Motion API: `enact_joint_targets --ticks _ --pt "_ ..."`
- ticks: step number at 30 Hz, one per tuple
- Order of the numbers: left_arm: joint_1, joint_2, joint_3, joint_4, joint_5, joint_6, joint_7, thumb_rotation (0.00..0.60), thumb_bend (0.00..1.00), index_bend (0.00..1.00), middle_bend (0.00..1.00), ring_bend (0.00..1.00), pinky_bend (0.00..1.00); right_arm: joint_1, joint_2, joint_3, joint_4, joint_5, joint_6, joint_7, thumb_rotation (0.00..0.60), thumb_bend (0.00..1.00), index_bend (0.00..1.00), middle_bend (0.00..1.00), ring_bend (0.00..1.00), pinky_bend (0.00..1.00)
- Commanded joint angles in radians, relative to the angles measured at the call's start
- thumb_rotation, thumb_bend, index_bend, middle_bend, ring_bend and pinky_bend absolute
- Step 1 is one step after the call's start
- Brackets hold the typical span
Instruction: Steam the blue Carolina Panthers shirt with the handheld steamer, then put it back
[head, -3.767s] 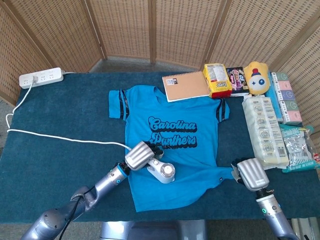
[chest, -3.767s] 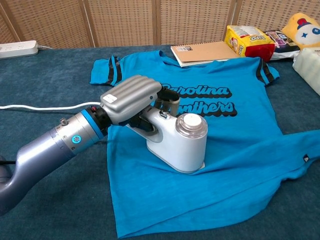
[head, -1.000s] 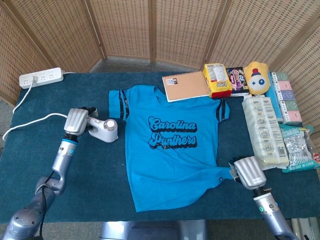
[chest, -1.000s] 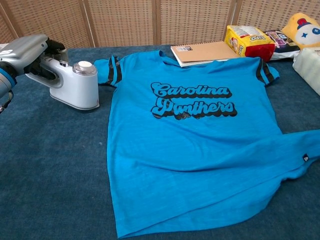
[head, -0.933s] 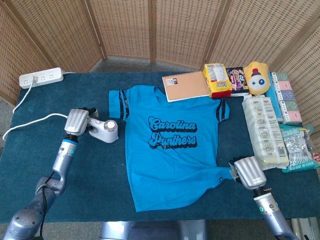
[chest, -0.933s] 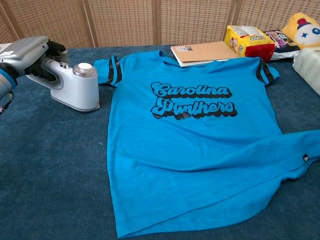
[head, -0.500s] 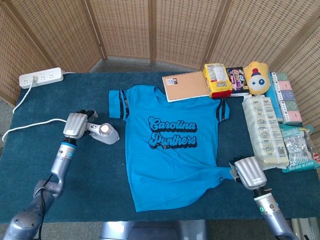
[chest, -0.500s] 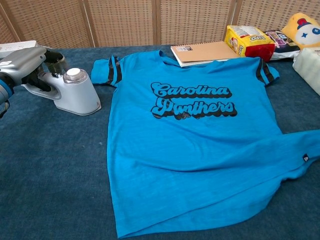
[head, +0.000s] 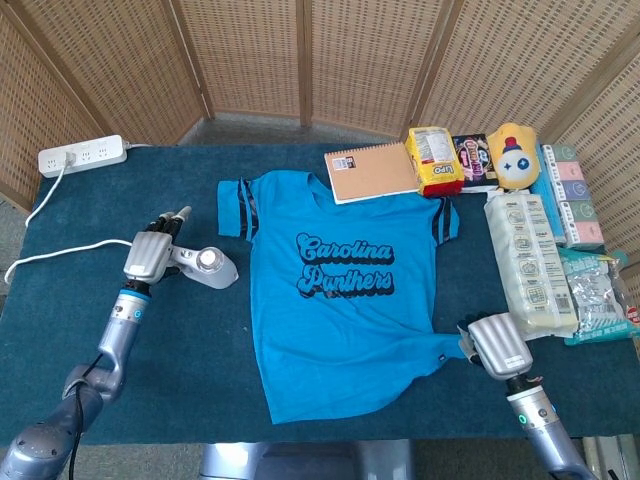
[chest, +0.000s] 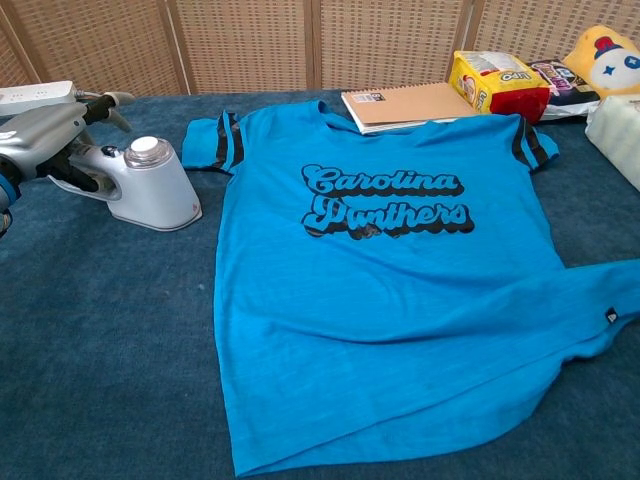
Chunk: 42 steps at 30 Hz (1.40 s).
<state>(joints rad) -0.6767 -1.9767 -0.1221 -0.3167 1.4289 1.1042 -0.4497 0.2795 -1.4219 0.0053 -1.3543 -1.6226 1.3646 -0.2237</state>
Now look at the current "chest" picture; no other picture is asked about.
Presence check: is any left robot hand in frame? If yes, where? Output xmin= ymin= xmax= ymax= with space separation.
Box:
xmin=0 ymin=91 xmax=136 ymax=194

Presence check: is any white handheld steam iron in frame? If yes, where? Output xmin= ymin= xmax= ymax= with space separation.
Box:
xmin=47 ymin=137 xmax=204 ymax=233

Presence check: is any blue Carolina Panthers t-shirt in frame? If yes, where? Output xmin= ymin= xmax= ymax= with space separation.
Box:
xmin=180 ymin=99 xmax=640 ymax=477

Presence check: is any white power strip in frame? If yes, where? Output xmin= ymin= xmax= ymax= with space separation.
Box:
xmin=0 ymin=80 xmax=79 ymax=117

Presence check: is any dark teal table cover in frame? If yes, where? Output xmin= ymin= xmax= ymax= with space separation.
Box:
xmin=0 ymin=88 xmax=640 ymax=480

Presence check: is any wicker folding screen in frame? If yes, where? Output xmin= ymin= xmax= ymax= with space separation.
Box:
xmin=0 ymin=0 xmax=640 ymax=97

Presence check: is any brown spiral notebook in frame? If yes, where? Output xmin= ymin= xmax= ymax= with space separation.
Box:
xmin=340 ymin=82 xmax=476 ymax=136

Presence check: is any yellow Lipo snack bag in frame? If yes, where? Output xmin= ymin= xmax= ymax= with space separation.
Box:
xmin=447 ymin=49 xmax=551 ymax=125

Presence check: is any black snack packet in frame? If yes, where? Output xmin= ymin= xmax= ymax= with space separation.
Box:
xmin=528 ymin=58 xmax=601 ymax=122

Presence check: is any yellow plush toy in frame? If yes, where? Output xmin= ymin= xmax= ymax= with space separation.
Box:
xmin=562 ymin=24 xmax=640 ymax=100

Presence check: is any long white tissue pack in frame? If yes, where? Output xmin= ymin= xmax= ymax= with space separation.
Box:
xmin=584 ymin=94 xmax=640 ymax=194

